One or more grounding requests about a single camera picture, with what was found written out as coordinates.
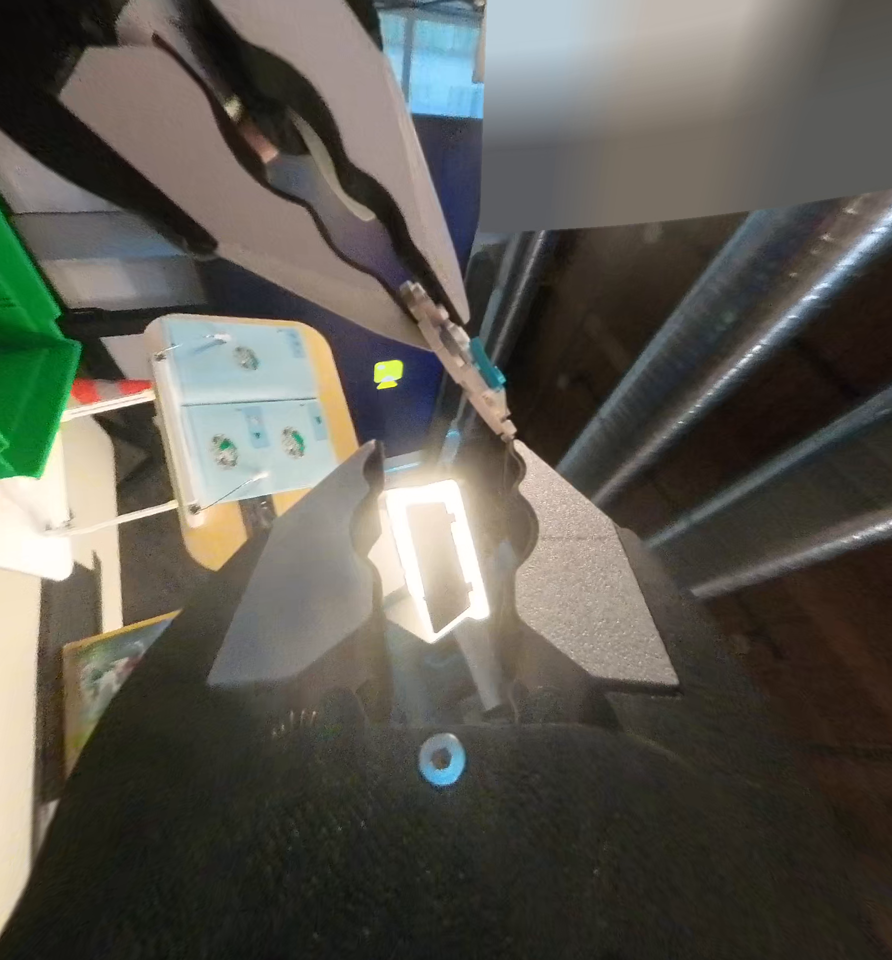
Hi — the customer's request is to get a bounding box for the light blue instruction booklet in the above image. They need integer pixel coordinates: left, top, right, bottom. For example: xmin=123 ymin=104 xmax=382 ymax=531
xmin=153 ymin=318 xmax=329 ymax=513

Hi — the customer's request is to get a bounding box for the large black screen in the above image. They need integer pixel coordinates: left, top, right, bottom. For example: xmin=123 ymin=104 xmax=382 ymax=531
xmin=206 ymin=112 xmax=486 ymax=455

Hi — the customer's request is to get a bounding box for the green plastic bin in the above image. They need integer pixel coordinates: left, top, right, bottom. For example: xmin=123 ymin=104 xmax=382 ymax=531
xmin=0 ymin=146 xmax=83 ymax=481

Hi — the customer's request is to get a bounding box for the studio light panel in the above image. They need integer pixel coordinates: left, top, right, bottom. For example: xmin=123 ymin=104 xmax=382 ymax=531
xmin=369 ymin=480 xmax=492 ymax=645

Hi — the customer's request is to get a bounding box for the glass window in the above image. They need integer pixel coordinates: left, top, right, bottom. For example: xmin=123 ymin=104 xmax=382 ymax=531
xmin=378 ymin=0 xmax=486 ymax=120

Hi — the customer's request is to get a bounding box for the red floor box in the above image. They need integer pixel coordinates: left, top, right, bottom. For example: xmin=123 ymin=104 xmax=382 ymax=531
xmin=69 ymin=377 xmax=153 ymax=405

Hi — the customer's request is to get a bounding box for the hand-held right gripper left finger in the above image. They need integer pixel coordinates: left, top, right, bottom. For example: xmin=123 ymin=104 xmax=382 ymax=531
xmin=206 ymin=439 xmax=386 ymax=688

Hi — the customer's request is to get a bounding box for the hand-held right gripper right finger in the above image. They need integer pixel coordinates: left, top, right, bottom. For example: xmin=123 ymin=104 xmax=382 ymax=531
xmin=491 ymin=439 xmax=681 ymax=690

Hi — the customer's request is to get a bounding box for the yellow lego box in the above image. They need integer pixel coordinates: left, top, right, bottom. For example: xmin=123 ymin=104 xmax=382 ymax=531
xmin=62 ymin=611 xmax=185 ymax=781

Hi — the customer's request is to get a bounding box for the silver spiral duct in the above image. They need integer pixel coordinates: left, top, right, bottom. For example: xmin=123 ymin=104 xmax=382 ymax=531
xmin=558 ymin=187 xmax=892 ymax=511
xmin=641 ymin=367 xmax=892 ymax=601

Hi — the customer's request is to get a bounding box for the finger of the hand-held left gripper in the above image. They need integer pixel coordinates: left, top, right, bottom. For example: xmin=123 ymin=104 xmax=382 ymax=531
xmin=58 ymin=37 xmax=447 ymax=352
xmin=209 ymin=0 xmax=473 ymax=325

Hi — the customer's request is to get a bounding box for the white elastic page cord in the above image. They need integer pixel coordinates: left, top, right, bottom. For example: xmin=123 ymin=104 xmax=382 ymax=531
xmin=189 ymin=471 xmax=271 ymax=517
xmin=157 ymin=333 xmax=230 ymax=361

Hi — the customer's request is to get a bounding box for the small teal lego piece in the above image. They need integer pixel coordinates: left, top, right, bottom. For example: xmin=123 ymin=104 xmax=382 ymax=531
xmin=470 ymin=337 xmax=507 ymax=393

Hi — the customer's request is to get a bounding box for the round white lego plate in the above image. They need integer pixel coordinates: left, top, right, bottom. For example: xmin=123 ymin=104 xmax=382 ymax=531
xmin=399 ymin=279 xmax=520 ymax=442

